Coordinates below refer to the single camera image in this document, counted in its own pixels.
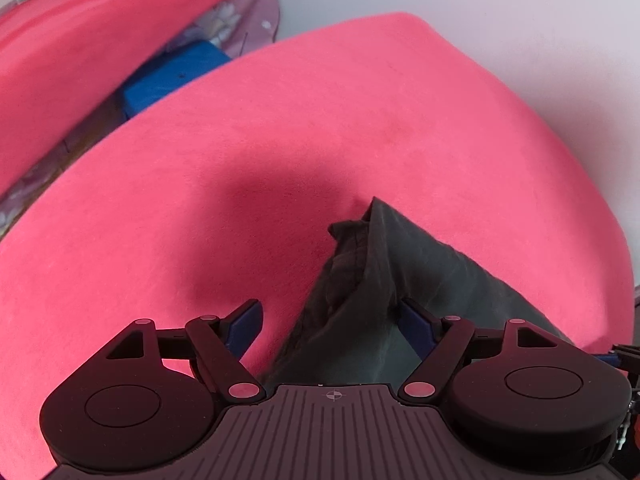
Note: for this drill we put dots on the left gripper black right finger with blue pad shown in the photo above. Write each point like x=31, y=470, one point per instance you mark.
x=440, y=343

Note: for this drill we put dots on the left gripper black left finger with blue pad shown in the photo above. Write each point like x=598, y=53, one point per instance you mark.
x=219, y=345

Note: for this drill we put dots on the dark green shorts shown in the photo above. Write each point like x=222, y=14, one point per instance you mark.
x=345, y=335

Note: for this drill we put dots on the pink cloth table cover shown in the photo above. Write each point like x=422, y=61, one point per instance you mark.
x=225, y=191

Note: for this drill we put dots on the blue plastic stool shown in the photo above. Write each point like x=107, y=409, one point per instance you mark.
x=167, y=73

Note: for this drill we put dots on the pink blanket on bed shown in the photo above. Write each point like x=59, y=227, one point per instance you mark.
x=61, y=58

